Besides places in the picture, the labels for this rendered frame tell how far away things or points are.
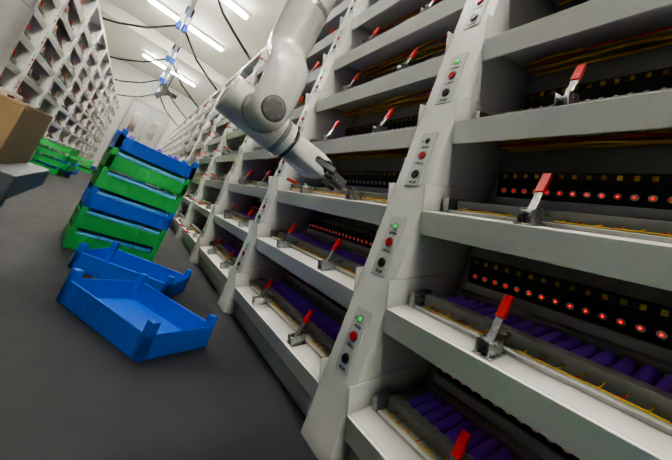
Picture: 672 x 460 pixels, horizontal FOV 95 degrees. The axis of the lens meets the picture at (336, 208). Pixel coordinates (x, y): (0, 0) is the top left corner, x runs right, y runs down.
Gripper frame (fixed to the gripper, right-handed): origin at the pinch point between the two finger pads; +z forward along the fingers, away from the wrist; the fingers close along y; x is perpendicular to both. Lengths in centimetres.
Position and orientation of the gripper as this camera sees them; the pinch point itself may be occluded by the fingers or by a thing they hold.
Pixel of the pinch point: (333, 182)
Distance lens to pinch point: 77.5
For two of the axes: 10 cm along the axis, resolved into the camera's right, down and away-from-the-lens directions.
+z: 6.7, 5.3, 5.2
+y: 5.5, 1.1, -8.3
